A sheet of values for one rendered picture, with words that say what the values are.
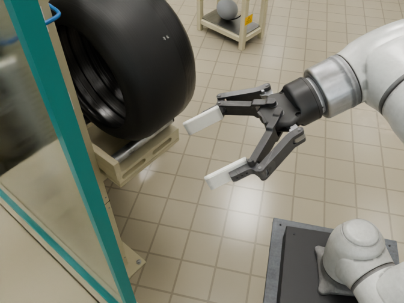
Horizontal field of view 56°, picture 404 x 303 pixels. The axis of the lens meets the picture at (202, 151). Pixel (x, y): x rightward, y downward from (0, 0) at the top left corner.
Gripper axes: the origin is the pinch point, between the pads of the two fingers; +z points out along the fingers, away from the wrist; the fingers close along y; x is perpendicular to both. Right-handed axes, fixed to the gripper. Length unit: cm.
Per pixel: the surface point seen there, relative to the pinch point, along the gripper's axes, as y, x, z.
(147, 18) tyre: 74, -9, 0
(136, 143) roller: 74, -54, 28
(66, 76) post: 67, -10, 31
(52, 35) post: 66, 3, 27
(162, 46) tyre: 68, -17, 0
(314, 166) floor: 115, -179, -53
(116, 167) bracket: 62, -50, 37
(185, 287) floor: 55, -145, 50
